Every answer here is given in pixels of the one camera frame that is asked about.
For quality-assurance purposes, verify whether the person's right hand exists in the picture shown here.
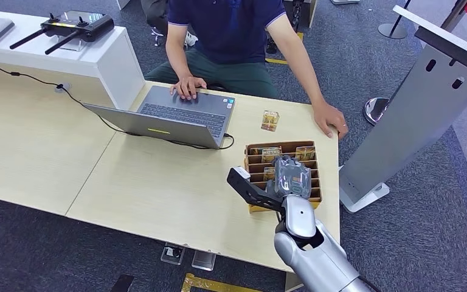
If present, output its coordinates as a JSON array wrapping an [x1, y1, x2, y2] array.
[[170, 75, 208, 101]]

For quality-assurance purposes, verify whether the person's left hand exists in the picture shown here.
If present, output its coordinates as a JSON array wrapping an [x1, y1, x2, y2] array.
[[312, 100, 349, 141]]

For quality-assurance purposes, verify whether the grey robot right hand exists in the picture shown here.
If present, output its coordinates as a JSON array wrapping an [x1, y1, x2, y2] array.
[[265, 156, 313, 200]]

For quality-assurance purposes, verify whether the wooden card holder box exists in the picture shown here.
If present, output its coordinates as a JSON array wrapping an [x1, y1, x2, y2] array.
[[244, 140, 323, 214]]

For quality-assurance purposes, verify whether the person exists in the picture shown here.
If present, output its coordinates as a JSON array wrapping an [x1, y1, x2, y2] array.
[[144, 0, 349, 141], [140, 0, 199, 47]]

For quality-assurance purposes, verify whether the grey laptop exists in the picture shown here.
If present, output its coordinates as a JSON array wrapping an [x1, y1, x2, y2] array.
[[83, 85, 237, 150]]

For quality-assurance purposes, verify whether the chrome stanchion base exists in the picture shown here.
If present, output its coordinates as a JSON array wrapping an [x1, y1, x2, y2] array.
[[363, 97, 390, 127]]

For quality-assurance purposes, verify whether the yellow floor tape strip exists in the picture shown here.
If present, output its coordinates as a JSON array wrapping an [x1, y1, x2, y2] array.
[[265, 32, 303, 65], [181, 273, 258, 292]]

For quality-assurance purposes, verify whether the white counter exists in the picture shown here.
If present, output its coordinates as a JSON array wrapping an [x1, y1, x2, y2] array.
[[0, 9, 147, 110]]

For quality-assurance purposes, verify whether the grey kiosk stand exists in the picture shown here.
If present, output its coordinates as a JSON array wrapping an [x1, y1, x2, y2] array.
[[338, 4, 467, 214]]

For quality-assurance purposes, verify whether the white desk leg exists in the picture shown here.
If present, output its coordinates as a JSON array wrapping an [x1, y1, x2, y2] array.
[[285, 272, 305, 292]]

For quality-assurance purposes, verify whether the grey stanchion base with pole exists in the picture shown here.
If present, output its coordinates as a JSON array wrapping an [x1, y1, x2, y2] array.
[[378, 0, 412, 41]]

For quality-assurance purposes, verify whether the clear acrylic block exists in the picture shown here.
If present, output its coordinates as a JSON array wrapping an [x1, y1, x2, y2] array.
[[160, 243, 186, 266], [191, 249, 217, 271]]

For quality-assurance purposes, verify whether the clear acrylic stand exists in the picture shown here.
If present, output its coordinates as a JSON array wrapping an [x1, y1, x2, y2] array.
[[54, 35, 87, 52]]

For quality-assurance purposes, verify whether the black remote controller with antennas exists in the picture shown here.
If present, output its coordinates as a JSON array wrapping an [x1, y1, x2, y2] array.
[[9, 10, 115, 55]]

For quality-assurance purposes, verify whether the black flat object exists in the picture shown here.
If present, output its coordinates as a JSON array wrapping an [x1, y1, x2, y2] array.
[[110, 274, 135, 292]]

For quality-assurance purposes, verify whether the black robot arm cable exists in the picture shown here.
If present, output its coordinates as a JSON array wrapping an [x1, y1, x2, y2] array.
[[357, 275, 384, 292]]

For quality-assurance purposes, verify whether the grey stanchion post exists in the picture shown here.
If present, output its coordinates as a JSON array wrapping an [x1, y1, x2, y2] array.
[[441, 0, 467, 33]]

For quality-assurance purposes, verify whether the black laptop power cable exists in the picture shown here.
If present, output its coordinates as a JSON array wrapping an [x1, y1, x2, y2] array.
[[0, 42, 235, 151]]

